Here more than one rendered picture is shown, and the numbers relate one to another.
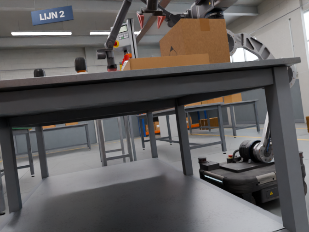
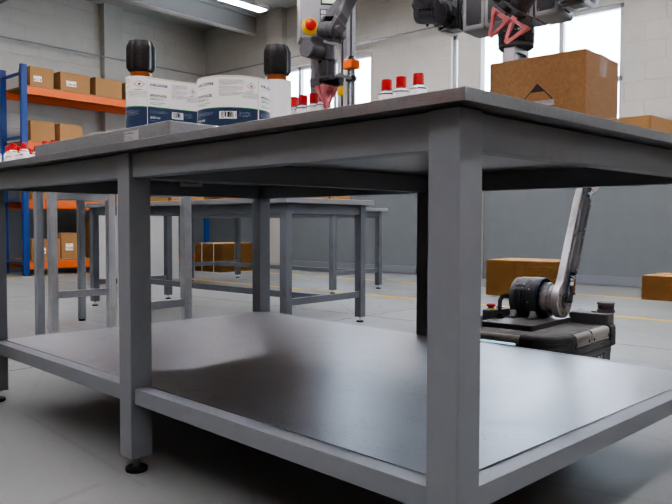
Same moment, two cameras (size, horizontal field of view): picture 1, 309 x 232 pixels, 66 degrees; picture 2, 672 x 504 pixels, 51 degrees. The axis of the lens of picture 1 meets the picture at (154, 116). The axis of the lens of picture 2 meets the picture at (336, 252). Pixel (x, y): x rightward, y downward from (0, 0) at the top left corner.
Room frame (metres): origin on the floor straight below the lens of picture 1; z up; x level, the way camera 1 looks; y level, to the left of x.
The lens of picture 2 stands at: (-0.32, 1.40, 0.64)
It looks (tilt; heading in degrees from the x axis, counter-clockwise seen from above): 2 degrees down; 331
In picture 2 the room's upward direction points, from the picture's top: straight up
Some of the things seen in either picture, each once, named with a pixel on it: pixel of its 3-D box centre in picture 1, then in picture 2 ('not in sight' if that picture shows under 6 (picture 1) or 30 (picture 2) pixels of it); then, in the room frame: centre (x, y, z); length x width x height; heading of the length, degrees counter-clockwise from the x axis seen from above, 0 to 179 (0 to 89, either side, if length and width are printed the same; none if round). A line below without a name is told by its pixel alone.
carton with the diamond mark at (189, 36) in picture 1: (192, 55); (553, 108); (1.25, -0.24, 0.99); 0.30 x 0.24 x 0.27; 19
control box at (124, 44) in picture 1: (123, 37); (322, 15); (1.96, 0.17, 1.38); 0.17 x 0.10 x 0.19; 70
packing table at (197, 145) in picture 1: (173, 130); (215, 257); (4.45, -0.32, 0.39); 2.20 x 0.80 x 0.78; 19
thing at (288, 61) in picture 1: (99, 105); (308, 163); (1.66, 0.38, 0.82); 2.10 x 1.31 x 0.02; 15
